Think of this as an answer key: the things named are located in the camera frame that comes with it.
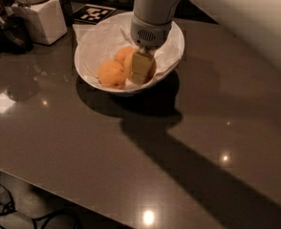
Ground dark cup behind jar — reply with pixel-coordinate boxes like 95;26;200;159
59;0;74;27

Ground dark round pot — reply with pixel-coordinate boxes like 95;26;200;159
0;16;33;54

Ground white rounded gripper body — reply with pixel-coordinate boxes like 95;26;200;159
130;15;172;49

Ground black floor cables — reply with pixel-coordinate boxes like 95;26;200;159
0;169;84;229

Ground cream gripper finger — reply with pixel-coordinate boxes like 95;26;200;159
131;52;154;85

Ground white ceramic bowl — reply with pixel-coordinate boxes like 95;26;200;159
74;10;186;97

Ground black white marker card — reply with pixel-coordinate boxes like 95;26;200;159
72;4;116;25

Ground orange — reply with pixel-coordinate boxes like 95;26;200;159
123;53;157;84
115;47;135;64
97;60;126;90

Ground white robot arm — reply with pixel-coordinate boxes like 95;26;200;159
130;0;281;72

